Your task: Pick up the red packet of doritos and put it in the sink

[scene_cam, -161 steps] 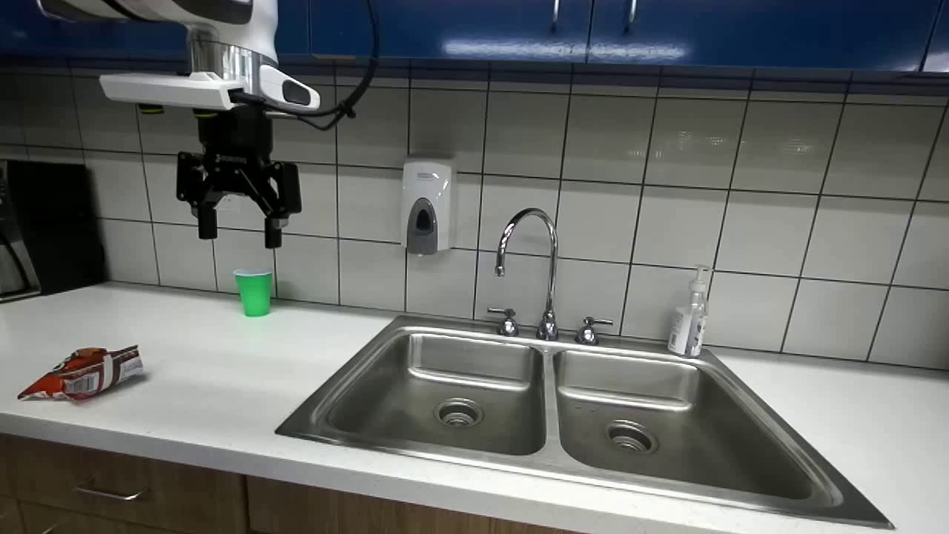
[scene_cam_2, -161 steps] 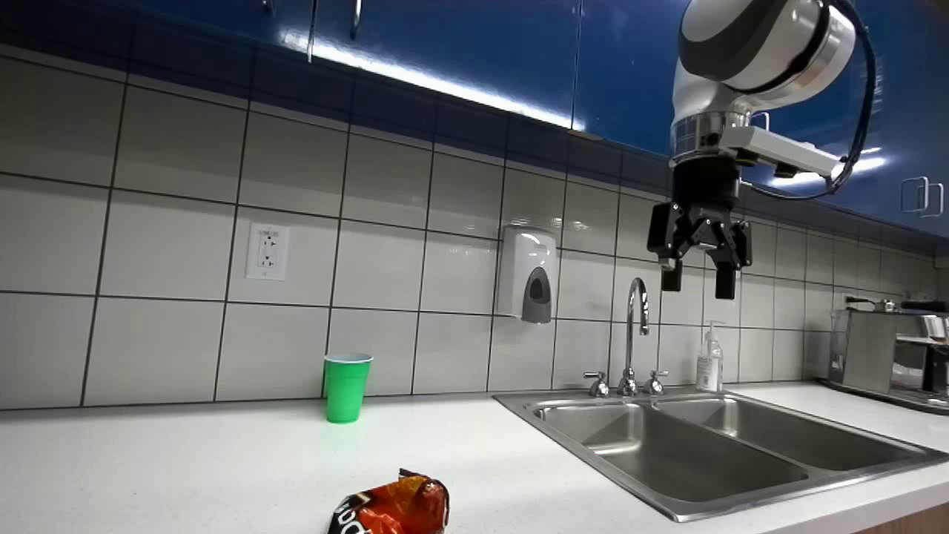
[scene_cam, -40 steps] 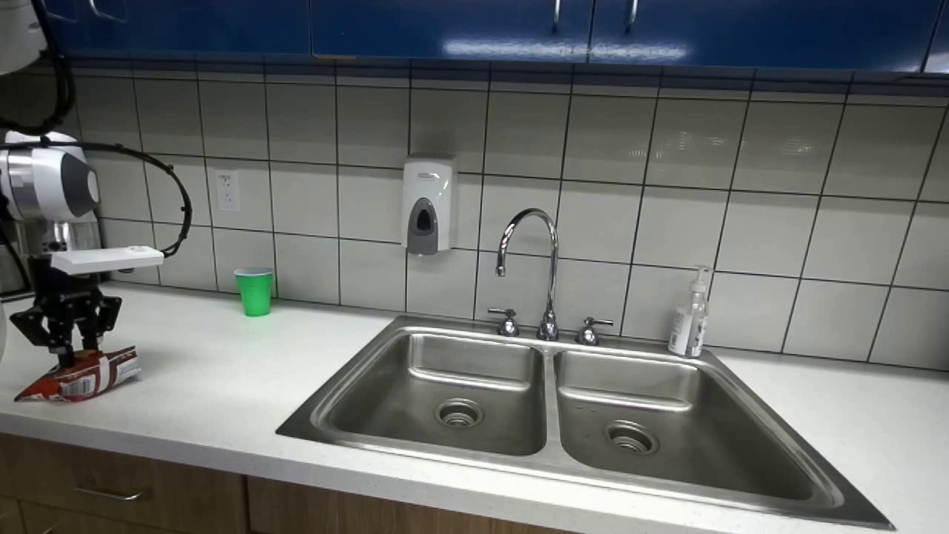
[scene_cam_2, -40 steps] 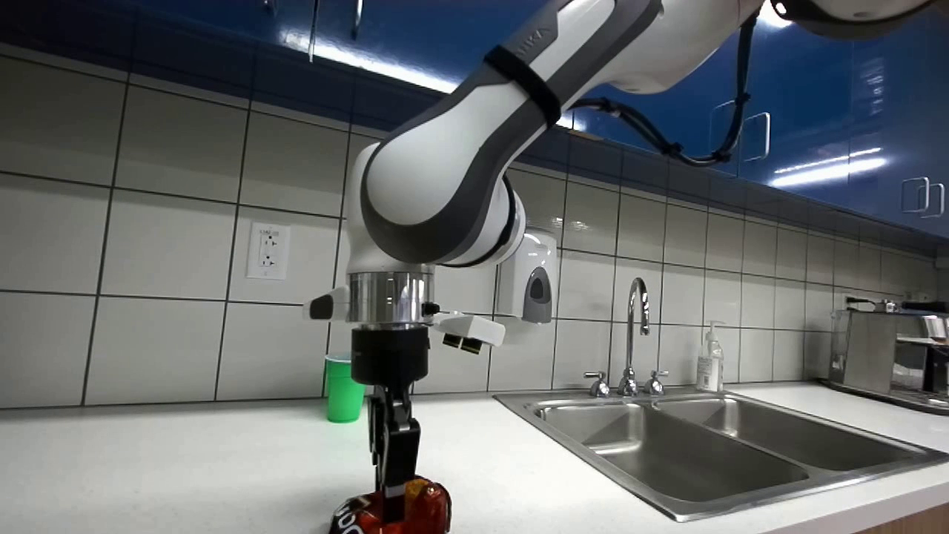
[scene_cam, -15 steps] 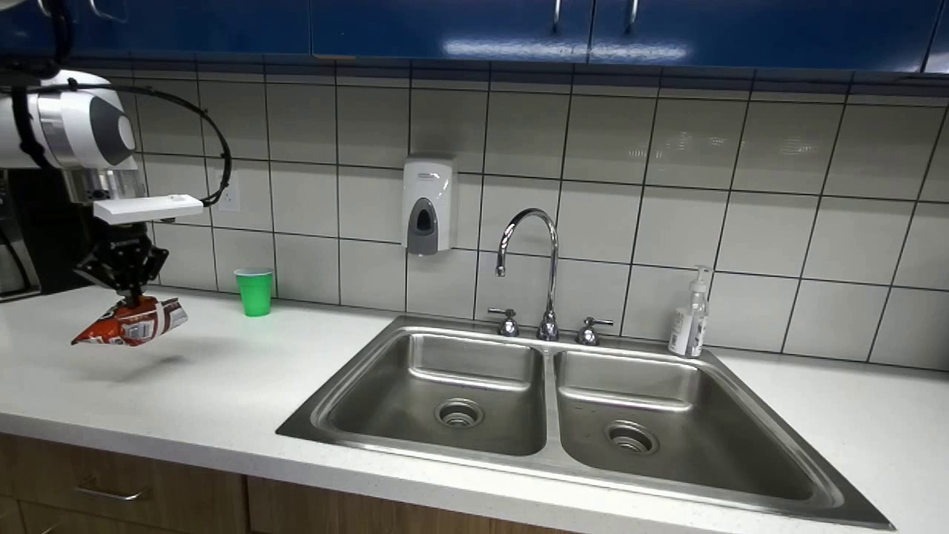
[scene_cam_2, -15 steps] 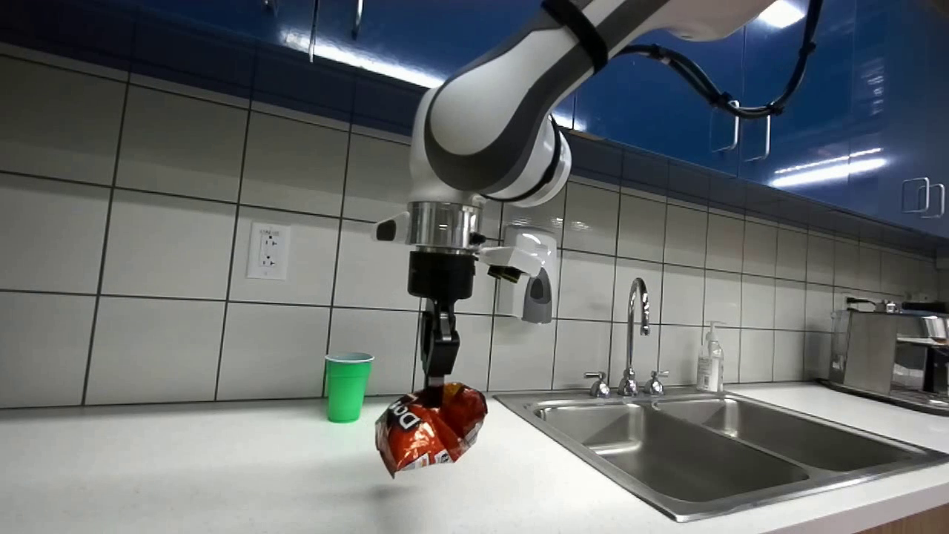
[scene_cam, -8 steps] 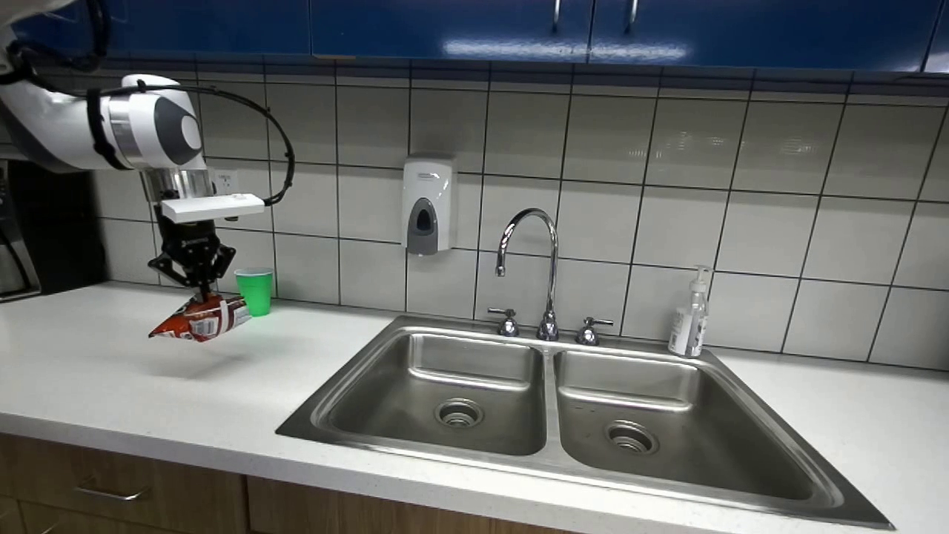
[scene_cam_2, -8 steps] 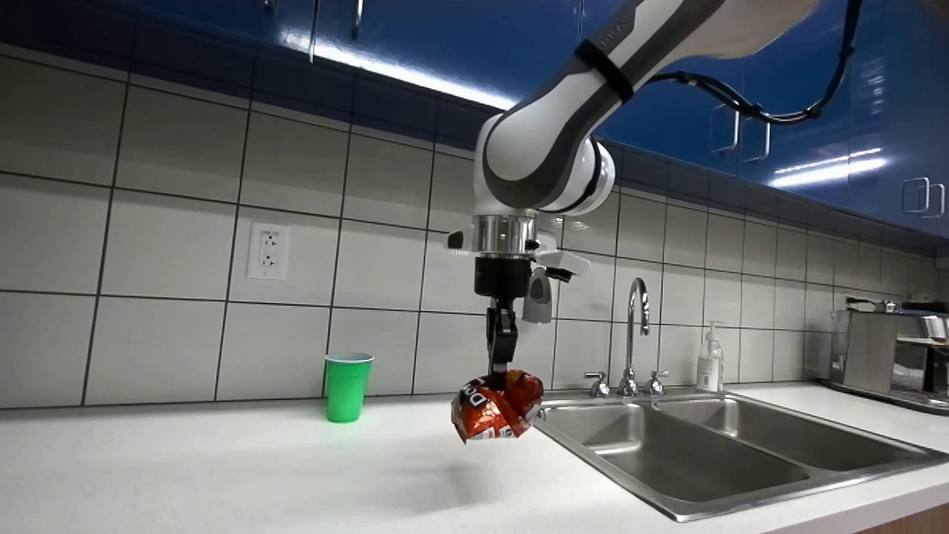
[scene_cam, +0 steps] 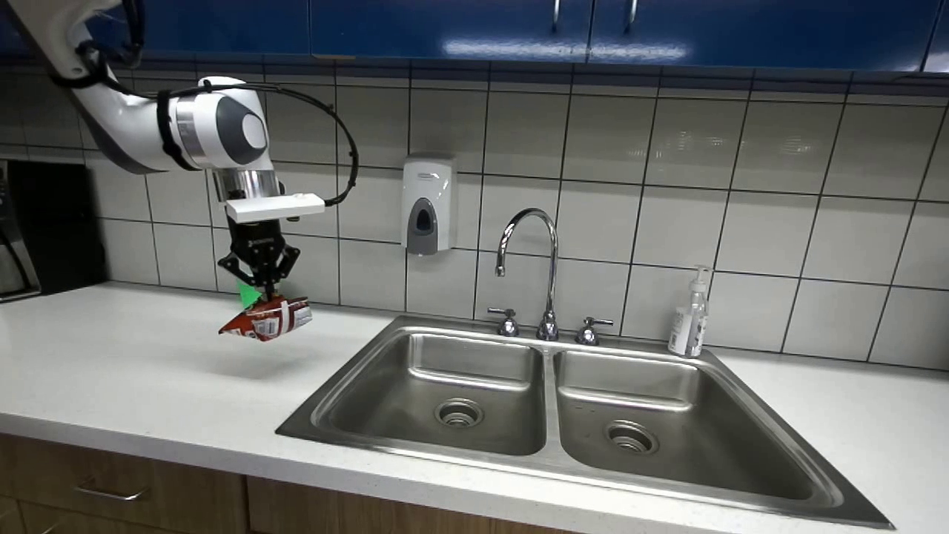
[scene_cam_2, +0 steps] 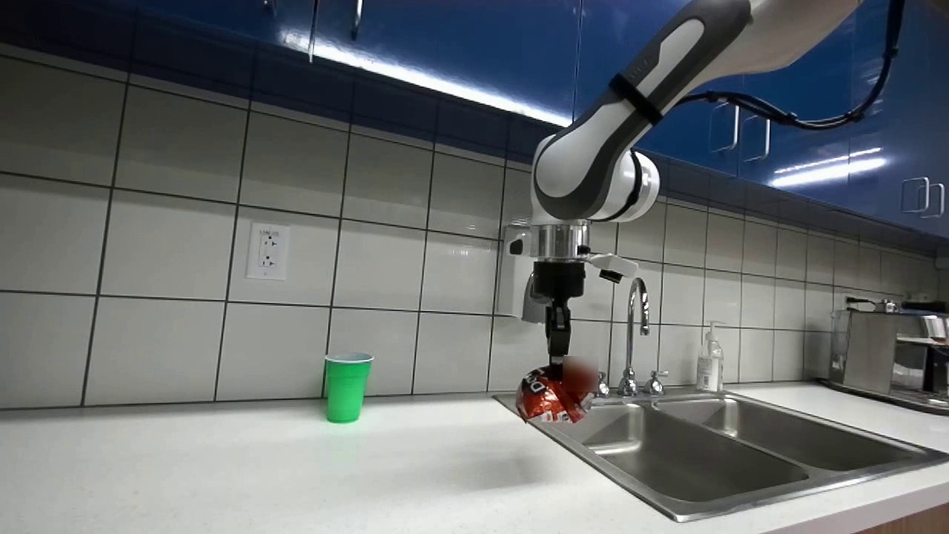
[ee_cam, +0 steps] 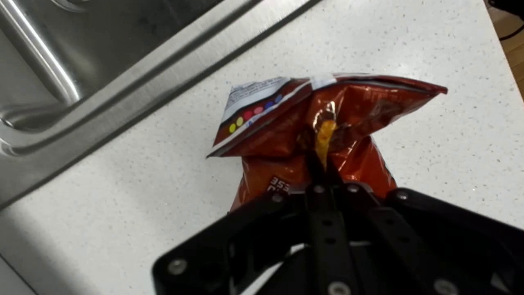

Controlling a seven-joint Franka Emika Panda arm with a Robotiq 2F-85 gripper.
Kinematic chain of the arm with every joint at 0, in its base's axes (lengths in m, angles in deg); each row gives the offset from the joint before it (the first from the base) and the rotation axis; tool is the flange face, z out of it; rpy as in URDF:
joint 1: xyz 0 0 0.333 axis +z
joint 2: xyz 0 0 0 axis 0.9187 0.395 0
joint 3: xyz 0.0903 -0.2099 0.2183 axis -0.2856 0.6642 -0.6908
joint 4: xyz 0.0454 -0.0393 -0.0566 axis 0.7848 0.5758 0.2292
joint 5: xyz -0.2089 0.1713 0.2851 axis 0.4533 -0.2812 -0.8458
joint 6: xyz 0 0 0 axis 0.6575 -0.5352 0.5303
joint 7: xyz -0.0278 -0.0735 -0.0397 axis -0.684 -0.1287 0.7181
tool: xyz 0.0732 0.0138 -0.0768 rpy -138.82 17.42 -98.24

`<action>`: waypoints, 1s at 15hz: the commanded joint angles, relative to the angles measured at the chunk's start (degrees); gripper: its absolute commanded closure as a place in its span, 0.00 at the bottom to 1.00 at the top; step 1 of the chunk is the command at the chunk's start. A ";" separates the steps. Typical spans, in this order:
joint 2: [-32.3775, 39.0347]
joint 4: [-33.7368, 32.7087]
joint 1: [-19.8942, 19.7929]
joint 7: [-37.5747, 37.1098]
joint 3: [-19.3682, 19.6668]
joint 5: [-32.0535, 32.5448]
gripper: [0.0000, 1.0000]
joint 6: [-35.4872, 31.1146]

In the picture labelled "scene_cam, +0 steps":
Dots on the clear soap bottle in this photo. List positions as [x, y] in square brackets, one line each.
[689, 321]

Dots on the red doritos packet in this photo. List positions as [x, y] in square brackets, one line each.
[267, 317]

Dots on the blue upper cabinet door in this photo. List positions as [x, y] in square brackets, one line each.
[771, 29]
[453, 29]
[227, 29]

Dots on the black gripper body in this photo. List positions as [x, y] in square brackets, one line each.
[255, 237]

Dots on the chrome gooseneck faucet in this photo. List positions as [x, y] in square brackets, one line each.
[544, 237]

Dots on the wooden lower cabinet front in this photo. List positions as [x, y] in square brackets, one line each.
[327, 510]

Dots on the stainless steel double sink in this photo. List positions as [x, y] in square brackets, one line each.
[553, 405]

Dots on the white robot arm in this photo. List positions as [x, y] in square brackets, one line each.
[127, 120]

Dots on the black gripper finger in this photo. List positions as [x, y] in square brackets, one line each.
[237, 265]
[278, 267]

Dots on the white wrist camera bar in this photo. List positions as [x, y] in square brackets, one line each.
[270, 206]

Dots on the green plastic cup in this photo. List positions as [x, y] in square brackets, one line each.
[247, 295]

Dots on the white wall soap dispenser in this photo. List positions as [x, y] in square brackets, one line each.
[428, 207]

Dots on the black countertop appliance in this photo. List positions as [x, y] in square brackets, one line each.
[55, 227]

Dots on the wooden drawer front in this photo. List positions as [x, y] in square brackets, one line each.
[179, 489]

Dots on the metal sink drain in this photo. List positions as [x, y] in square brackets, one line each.
[461, 412]
[628, 437]

